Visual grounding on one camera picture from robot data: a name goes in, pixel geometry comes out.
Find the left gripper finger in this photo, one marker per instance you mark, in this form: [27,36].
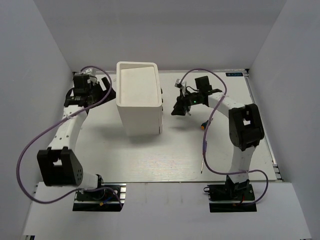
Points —
[109,95]
[106,83]

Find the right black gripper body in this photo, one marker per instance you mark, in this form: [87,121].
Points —
[192,99]

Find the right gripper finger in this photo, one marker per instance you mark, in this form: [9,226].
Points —
[180,102]
[179,111]

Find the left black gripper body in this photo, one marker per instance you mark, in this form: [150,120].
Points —
[95,92]

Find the white drawer cabinet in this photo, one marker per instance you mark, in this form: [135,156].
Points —
[139,98]

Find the green orange stubby screwdriver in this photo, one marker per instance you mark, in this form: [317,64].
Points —
[205,124]

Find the blue red precision screwdriver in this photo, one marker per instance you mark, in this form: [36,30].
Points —
[204,149]

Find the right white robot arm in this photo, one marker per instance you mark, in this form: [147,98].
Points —
[244,124]

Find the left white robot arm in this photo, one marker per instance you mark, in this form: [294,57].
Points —
[58,164]

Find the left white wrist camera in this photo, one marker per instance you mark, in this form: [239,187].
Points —
[91,71]

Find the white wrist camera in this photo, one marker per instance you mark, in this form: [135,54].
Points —
[91,71]
[181,84]

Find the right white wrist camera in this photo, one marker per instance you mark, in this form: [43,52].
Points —
[181,84]

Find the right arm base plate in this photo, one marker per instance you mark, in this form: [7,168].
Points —
[221,202]

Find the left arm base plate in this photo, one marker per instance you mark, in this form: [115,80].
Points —
[101,201]

